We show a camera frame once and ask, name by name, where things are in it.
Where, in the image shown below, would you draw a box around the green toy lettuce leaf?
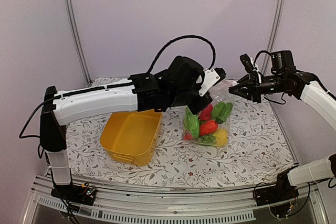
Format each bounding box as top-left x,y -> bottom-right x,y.
211,101 -> 233,124

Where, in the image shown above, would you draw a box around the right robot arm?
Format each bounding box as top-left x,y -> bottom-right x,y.
228,50 -> 335,201

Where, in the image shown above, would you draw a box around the black cable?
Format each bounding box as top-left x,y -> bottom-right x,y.
254,50 -> 336,105
146,34 -> 216,75

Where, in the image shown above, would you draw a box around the right black cable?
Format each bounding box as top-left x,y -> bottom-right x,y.
254,50 -> 336,105

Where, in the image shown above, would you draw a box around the clear zip top bag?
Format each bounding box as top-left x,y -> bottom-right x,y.
182,80 -> 235,147

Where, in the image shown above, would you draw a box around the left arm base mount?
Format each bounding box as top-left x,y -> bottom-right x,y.
51,183 -> 97,206

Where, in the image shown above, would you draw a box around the front aluminium rail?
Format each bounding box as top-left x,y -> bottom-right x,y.
21,175 -> 331,223

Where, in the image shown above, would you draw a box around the red toy apple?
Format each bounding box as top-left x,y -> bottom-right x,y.
198,104 -> 213,121

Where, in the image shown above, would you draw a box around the left black cable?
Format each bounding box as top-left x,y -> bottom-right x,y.
146,34 -> 216,75

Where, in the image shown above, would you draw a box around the floral table mat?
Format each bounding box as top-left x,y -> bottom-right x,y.
67,98 -> 296,188

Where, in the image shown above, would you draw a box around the yellow toy lemon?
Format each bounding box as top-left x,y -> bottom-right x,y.
213,129 -> 228,147

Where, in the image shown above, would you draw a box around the green toy cucumber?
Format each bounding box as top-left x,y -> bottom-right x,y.
183,107 -> 200,138

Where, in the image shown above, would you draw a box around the red toy tomato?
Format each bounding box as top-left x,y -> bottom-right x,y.
199,120 -> 218,136

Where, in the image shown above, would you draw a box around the green toy grapes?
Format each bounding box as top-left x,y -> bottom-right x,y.
197,134 -> 217,146

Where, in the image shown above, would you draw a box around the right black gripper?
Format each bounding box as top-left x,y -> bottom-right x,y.
229,72 -> 285,103

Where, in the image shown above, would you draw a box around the orange toy carrot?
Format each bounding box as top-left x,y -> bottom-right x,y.
183,133 -> 193,140

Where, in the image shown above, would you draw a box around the right aluminium frame post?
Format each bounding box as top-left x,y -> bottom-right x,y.
265,0 -> 289,54

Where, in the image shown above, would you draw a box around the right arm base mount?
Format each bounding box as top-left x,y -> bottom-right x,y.
253,170 -> 299,219

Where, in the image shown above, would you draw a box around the left aluminium frame post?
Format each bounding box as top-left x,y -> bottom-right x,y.
64,0 -> 92,84

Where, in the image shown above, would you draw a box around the yellow plastic basket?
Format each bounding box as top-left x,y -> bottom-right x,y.
100,110 -> 162,167

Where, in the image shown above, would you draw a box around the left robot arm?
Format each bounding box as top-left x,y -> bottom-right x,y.
36,56 -> 226,200

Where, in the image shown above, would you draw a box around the aluminium frame post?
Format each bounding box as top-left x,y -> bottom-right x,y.
64,0 -> 92,84
265,0 -> 289,54

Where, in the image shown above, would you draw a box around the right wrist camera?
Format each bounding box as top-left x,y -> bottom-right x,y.
239,54 -> 262,84

